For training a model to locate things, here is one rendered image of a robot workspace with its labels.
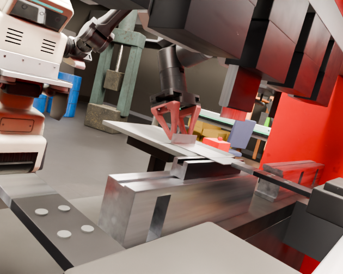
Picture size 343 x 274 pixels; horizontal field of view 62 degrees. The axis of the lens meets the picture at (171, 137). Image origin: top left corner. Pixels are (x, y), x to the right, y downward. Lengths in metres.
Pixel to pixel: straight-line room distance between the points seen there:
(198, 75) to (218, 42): 8.50
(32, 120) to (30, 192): 1.01
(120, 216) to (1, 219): 0.17
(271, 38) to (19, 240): 0.49
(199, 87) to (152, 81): 1.91
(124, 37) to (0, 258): 5.79
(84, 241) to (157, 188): 0.23
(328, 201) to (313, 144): 0.95
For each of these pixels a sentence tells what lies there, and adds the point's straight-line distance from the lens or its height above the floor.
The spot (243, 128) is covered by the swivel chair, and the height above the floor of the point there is 0.86.
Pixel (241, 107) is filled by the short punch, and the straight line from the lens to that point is 0.57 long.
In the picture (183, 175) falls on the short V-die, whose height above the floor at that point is 0.98.
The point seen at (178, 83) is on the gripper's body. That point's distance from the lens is 0.63.
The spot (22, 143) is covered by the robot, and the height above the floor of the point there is 0.78.
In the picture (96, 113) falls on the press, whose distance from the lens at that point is 6.08.
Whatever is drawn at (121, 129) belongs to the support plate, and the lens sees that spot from 0.64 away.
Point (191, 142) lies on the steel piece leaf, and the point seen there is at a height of 1.00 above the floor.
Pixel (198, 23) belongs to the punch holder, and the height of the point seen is 1.19.
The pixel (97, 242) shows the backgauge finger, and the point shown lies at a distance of 0.19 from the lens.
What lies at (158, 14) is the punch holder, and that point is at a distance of 0.39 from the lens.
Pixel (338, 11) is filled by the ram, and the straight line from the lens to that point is 0.89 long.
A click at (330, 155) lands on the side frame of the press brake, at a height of 1.01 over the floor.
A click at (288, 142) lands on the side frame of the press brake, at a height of 1.01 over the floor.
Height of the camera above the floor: 1.10
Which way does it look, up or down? 9 degrees down
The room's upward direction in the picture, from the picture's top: 14 degrees clockwise
